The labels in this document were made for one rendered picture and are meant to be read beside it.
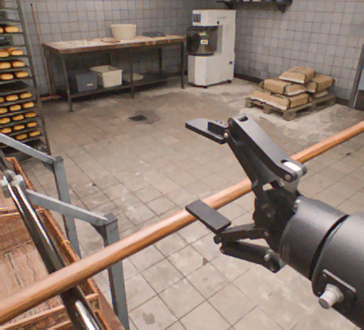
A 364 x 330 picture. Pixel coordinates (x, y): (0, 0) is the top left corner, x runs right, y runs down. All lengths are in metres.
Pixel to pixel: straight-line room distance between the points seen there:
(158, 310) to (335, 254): 1.68
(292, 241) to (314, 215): 0.03
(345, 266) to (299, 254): 0.04
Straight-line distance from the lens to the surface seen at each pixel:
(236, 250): 0.44
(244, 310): 1.97
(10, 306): 0.49
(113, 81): 5.28
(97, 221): 0.97
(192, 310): 1.94
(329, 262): 0.31
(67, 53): 4.77
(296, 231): 0.33
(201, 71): 5.84
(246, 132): 0.35
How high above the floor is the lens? 1.56
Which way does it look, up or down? 26 degrees down
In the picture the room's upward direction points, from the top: straight up
